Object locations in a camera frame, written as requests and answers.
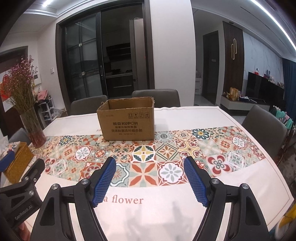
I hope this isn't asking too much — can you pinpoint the black television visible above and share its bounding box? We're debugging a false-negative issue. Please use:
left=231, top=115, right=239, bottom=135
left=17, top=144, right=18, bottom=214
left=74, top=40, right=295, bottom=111
left=245, top=72, right=285, bottom=107

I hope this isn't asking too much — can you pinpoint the glass flower vase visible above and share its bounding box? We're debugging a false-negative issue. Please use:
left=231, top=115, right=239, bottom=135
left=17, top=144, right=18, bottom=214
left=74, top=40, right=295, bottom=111
left=20, top=107, right=47, bottom=149

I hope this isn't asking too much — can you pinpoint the white shoe rack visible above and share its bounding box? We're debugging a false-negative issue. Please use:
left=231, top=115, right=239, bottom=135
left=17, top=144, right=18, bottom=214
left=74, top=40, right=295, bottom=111
left=34, top=90, right=63, bottom=129

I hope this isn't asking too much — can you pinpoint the black glass sliding door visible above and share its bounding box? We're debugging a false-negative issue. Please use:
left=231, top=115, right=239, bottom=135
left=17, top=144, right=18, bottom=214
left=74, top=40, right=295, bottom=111
left=55, top=1, right=155, bottom=110

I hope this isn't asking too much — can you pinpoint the white tv cabinet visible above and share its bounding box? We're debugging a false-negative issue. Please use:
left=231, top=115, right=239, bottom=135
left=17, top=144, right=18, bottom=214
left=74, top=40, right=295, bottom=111
left=220, top=96, right=270, bottom=111

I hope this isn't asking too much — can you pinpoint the grey dining chair left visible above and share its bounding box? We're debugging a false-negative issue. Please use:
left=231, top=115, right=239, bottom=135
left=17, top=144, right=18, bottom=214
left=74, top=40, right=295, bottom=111
left=70, top=95, right=108, bottom=115

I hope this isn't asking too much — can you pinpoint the grey dining chair right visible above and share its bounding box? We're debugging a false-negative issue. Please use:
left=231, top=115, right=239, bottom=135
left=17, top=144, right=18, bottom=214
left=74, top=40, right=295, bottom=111
left=242, top=105, right=287, bottom=161

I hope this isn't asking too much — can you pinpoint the yellow woven tissue box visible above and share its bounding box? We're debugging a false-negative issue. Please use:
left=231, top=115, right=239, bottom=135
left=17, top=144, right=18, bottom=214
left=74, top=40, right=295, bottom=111
left=4, top=142, right=34, bottom=184

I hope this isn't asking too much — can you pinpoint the patterned tile tablecloth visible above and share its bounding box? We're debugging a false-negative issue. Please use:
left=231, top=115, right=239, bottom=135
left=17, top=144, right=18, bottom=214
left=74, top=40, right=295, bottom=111
left=32, top=106, right=293, bottom=240

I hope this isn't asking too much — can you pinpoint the dried flower bouquet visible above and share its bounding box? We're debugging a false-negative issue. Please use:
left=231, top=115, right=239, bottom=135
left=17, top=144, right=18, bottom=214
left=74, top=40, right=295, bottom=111
left=1, top=56, right=38, bottom=115

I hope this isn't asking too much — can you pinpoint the dark wooden door gold handle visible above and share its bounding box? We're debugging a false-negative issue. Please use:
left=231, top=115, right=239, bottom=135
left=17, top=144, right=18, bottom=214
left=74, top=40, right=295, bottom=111
left=223, top=21, right=244, bottom=92

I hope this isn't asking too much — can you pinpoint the brown cardboard box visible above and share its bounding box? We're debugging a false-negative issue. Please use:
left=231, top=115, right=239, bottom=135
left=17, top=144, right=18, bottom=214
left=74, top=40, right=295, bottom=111
left=97, top=97, right=154, bottom=141

